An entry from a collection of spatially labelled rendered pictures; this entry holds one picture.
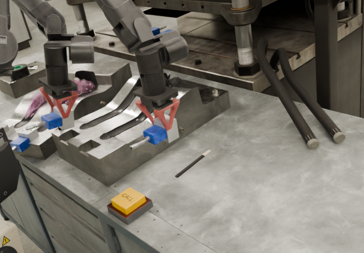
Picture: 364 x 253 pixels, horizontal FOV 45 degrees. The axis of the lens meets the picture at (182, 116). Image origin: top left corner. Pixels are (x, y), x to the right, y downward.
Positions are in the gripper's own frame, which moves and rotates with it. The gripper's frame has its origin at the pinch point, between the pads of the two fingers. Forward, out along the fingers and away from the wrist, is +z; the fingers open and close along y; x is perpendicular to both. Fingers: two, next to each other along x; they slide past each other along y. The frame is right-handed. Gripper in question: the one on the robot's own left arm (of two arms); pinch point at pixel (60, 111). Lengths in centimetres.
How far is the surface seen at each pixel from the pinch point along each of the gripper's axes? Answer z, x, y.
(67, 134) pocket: 9.1, -2.5, 1.7
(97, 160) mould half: 6.1, 0.5, -18.6
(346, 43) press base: 4, -141, -12
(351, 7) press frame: -10, -151, -6
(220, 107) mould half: 4.7, -45.2, -19.6
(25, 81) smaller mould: 19, -19, 65
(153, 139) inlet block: -2.7, -7.9, -30.5
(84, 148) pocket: 8.2, -1.4, -9.1
